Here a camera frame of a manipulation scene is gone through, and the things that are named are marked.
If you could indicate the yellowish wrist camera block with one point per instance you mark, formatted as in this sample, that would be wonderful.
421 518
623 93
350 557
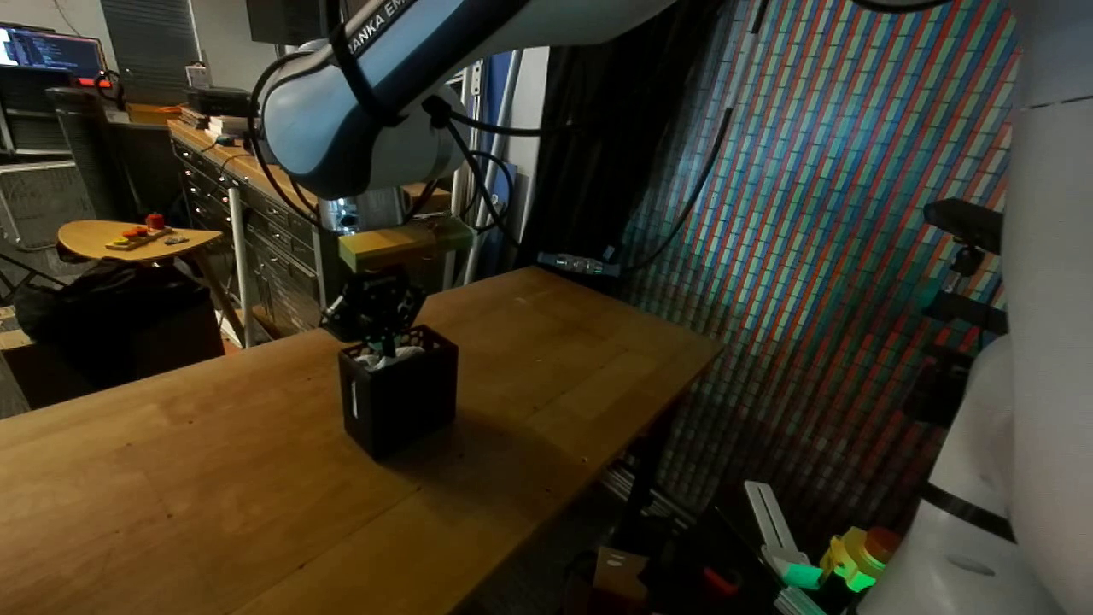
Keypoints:
406 245

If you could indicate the round wooden stool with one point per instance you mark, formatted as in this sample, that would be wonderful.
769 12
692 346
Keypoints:
114 240

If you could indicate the red hand tool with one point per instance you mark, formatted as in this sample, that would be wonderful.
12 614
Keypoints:
140 231

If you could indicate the lit computer monitor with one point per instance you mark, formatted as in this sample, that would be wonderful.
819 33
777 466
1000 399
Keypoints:
45 53

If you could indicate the wooden workbench with drawers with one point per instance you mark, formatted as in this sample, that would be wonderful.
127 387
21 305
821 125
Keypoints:
226 171

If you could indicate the small red object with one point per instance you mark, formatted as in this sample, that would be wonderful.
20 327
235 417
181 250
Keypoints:
720 582

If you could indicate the green plastic piece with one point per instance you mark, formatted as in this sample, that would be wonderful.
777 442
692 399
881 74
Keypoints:
805 576

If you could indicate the small black perforated basket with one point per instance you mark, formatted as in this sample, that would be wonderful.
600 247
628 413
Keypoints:
399 404

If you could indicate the white plastic bar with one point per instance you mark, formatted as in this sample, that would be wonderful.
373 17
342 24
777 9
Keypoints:
773 518

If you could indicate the black camera stand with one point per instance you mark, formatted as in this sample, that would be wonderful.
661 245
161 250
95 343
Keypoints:
957 313

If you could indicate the yellow green toy block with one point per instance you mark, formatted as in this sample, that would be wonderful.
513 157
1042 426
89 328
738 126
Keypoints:
856 557

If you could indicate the black stereo camera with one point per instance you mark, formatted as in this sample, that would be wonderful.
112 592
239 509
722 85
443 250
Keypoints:
960 225

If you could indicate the flat black case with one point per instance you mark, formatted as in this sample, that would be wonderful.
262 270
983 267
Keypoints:
222 102

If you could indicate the patterned backdrop screen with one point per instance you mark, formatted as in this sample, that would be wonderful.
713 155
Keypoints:
797 343

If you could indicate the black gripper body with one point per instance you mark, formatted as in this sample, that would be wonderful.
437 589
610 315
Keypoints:
377 302

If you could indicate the small brown cardboard box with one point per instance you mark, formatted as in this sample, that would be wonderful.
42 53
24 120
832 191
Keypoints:
620 573

